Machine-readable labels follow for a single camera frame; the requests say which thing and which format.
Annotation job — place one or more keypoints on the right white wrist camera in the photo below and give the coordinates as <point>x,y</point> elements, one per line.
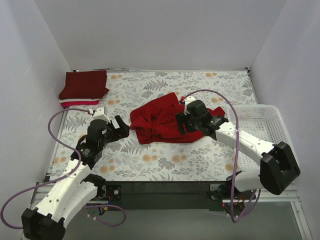
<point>186,101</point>

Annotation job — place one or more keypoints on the floral table mat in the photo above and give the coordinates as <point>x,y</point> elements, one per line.
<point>127,159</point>

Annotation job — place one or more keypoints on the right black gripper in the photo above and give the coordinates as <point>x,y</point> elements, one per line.
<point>182,122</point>

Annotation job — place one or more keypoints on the folded pink t-shirt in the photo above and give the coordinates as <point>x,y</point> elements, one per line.
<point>79,103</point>

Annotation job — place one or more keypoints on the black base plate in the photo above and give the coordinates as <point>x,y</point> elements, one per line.
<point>169,195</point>

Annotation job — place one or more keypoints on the folded dark red t-shirt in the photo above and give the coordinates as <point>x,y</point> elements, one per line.
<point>85,85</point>

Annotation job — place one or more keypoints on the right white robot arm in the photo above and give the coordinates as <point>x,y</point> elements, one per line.
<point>277,163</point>

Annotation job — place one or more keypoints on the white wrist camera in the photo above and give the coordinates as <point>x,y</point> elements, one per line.
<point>186,101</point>
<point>101,114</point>

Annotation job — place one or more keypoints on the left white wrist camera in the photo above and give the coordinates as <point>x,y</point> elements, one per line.
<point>101,114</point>

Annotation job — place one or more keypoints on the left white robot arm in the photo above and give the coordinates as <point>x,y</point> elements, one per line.
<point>51,216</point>

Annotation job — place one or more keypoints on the white plastic basket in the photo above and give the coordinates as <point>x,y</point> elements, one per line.
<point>264,122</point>

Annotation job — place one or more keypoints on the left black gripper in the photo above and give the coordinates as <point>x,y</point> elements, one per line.
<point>117,128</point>

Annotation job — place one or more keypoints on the folded white t-shirt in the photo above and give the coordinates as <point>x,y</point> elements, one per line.
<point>79,100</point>

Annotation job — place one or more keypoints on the aluminium frame rail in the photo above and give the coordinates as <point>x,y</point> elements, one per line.
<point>275,197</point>

